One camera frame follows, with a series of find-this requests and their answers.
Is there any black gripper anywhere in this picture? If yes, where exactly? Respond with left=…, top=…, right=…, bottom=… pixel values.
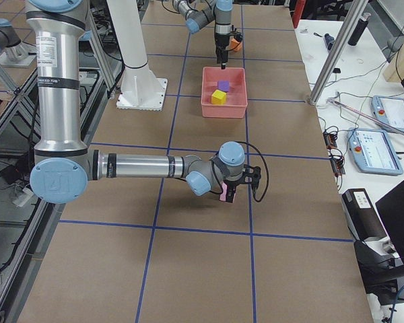
left=224, top=164, right=261, bottom=203
left=214, top=32, right=230, bottom=69

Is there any pink foam block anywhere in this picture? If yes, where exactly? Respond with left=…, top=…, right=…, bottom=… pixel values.
left=220, top=182, right=236, bottom=202

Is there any purple foam block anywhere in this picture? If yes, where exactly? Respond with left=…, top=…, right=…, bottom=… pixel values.
left=217, top=80, right=230, bottom=93

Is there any yellow foam block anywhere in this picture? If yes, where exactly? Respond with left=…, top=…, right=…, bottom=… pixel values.
left=211, top=89, right=227, bottom=105

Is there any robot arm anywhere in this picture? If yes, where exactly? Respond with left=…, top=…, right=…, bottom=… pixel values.
left=161, top=0, right=239, bottom=69
left=26, top=1, right=269, bottom=204

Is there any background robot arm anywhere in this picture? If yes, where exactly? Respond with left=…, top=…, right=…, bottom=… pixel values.
left=0, top=18, right=21, bottom=54

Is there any pink plastic bin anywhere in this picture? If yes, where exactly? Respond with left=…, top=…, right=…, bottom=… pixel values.
left=201, top=67, right=248, bottom=118

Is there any orange foam block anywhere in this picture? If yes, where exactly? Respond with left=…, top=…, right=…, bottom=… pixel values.
left=229, top=38, right=242, bottom=52

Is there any small circuit board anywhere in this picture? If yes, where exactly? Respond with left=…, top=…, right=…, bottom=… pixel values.
left=323, top=131, right=337, bottom=149

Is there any brown paper table cover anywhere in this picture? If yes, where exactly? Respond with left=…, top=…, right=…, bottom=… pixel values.
left=19, top=3, right=372, bottom=322

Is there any black box with label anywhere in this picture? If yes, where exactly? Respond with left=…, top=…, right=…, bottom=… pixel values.
left=341, top=188, right=386, bottom=242

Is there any black bottle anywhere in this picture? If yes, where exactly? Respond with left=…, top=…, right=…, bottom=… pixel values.
left=347, top=12, right=372, bottom=46

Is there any near teach pendant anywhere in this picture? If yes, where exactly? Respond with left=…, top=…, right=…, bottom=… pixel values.
left=348, top=129, right=403, bottom=176

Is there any teach pendant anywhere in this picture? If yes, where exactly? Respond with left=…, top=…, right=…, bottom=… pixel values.
left=371, top=96, right=404, bottom=132
left=348, top=129, right=403, bottom=176

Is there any black monitor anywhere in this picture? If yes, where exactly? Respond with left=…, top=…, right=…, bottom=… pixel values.
left=376, top=180, right=404, bottom=261

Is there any far teach pendant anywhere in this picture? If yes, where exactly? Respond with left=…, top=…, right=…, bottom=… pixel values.
left=371, top=96, right=404, bottom=132

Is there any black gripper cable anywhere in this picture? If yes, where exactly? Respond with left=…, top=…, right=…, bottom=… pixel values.
left=238, top=141, right=269, bottom=203

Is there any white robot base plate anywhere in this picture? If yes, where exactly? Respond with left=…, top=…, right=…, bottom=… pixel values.
left=116, top=76, right=168, bottom=111

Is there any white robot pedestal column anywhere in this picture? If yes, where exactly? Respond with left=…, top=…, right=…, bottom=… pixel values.
left=107, top=0, right=147, bottom=69

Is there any aluminium frame post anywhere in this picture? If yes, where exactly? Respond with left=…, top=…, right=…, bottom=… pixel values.
left=308, top=0, right=368, bottom=106

